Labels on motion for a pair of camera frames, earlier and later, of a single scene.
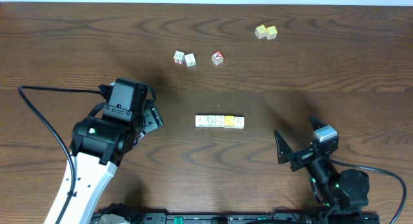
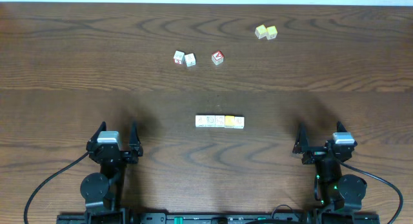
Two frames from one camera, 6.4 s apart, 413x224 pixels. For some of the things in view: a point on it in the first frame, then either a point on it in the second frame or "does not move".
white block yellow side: x=230 y=121 does not move
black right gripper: x=286 y=152 → x=302 y=146
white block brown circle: x=239 y=122 does not move
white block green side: x=219 y=121 does not move
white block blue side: x=210 y=121 does not move
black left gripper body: x=154 y=119 → x=115 y=155
